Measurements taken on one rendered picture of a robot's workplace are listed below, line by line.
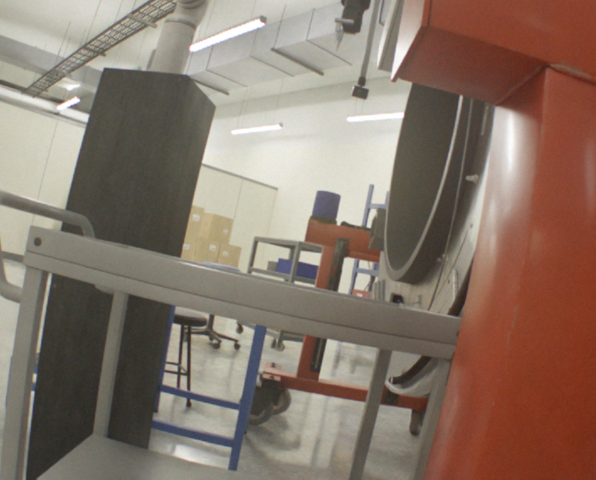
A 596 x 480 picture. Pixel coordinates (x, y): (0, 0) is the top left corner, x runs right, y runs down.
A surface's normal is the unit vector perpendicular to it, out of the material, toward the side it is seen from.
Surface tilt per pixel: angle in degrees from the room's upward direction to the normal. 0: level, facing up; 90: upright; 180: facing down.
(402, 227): 53
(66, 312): 90
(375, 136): 90
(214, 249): 90
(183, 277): 90
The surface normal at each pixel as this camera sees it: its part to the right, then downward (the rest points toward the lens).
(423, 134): 0.00, 0.18
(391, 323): 0.05, -0.10
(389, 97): -0.72, -0.22
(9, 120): 0.66, 0.05
